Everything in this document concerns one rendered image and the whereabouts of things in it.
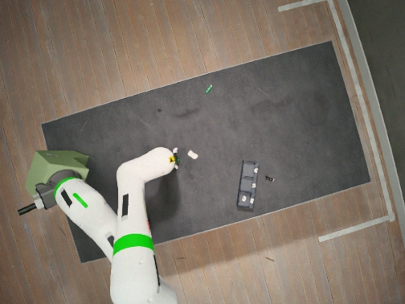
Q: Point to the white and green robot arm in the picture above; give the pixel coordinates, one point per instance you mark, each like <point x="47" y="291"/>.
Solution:
<point x="134" y="272"/>

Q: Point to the grey three-compartment bin rack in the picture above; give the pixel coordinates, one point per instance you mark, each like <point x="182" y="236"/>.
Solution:
<point x="248" y="184"/>

